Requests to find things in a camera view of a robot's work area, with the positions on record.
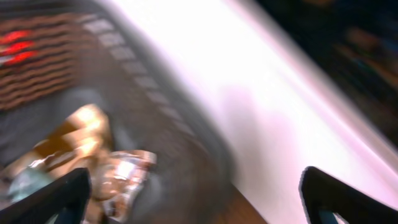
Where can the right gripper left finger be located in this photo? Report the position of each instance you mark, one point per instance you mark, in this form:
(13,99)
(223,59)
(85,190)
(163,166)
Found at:
(66,198)

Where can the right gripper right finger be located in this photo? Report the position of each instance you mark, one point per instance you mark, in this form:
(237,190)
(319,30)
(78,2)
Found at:
(323,196)

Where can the teal small snack packet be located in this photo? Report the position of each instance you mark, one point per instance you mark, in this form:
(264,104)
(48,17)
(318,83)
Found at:
(26,183)

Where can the cream pouch with mushrooms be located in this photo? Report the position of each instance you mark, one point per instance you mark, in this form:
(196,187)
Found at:
(116,180)

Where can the cream brown snack pouch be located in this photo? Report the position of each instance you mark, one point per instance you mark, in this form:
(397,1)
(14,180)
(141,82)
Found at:
(79,142)

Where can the grey plastic slotted basket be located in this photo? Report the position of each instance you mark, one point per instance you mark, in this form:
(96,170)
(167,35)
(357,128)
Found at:
(86,53)

